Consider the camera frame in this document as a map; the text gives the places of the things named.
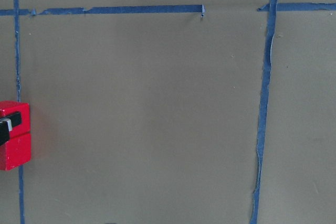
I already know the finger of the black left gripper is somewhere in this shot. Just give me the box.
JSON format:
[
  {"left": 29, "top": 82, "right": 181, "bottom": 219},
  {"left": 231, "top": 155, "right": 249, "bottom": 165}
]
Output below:
[{"left": 0, "top": 112, "right": 22, "bottom": 145}]

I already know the red block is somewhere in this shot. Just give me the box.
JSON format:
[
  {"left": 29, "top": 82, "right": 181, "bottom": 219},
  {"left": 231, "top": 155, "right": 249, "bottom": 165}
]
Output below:
[
  {"left": 1, "top": 101, "right": 30, "bottom": 137},
  {"left": 0, "top": 133, "right": 31, "bottom": 171}
]

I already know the centre vertical blue tape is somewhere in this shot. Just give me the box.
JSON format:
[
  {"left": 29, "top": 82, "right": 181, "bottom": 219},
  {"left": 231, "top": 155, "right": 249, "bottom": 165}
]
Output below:
[{"left": 13, "top": 0, "right": 25, "bottom": 224}]

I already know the torn horizontal blue tape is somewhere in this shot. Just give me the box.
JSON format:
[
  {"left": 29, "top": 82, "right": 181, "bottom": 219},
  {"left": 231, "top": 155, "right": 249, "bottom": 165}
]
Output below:
[{"left": 0, "top": 4, "right": 205, "bottom": 17}]

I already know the wrinkled vertical blue tape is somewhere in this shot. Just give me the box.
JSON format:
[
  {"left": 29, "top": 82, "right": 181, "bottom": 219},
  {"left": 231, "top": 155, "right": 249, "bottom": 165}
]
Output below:
[{"left": 250, "top": 0, "right": 278, "bottom": 224}]

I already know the short horizontal blue tape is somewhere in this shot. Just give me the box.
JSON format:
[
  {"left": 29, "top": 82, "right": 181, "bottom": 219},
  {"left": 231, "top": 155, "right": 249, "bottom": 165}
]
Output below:
[{"left": 256, "top": 3, "right": 336, "bottom": 12}]

